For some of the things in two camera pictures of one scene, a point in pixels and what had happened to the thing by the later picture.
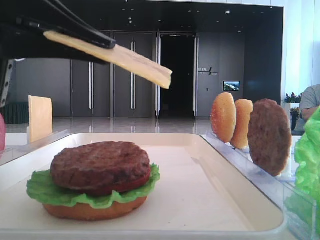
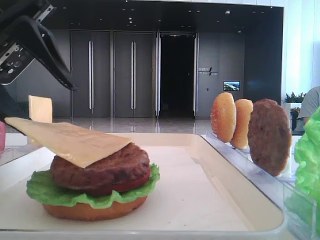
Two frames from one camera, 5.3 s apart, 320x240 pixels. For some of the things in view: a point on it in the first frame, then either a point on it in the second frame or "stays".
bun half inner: (243, 108) stays
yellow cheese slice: (120, 57) → (77, 145)
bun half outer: (223, 116) stays
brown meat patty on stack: (99, 165) stays
